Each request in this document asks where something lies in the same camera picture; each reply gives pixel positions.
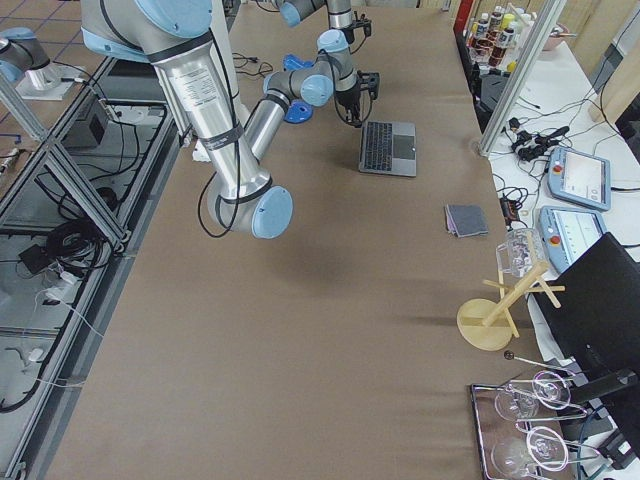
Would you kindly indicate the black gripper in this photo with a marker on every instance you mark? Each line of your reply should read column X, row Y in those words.
column 348, row 35
column 348, row 98

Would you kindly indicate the blue teach pendant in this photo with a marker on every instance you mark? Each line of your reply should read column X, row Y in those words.
column 580, row 178
column 567, row 233

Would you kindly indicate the wooden mug tree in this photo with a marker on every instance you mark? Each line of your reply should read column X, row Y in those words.
column 488, row 325

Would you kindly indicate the lower wine glass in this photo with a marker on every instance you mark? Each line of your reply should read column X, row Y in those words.
column 541, row 451

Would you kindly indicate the black computer monitor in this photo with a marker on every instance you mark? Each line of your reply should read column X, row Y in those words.
column 597, row 324

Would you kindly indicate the wine glass rack tray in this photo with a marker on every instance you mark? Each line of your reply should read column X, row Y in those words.
column 519, row 423

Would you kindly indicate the aluminium frame post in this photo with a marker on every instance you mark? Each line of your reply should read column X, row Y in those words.
column 539, row 33

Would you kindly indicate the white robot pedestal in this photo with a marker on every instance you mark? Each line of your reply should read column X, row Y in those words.
column 226, row 106

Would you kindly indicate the copper wire bottle rack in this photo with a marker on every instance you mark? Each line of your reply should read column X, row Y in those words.
column 496, row 34

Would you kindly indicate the grey laptop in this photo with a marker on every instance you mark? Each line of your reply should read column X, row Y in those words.
column 388, row 148

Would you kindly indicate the upper blue teach pendant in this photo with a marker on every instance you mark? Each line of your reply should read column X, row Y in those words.
column 580, row 178

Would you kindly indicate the clear glass mug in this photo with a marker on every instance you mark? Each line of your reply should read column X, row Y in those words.
column 520, row 251

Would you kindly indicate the grey folded cloths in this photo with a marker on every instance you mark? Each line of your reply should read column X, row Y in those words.
column 465, row 220

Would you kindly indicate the blue desk lamp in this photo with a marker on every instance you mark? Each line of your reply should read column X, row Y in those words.
column 299, row 111

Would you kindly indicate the upper wine glass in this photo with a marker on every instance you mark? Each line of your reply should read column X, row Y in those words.
column 522, row 399

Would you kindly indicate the lower blue teach pendant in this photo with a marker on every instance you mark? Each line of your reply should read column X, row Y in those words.
column 567, row 233

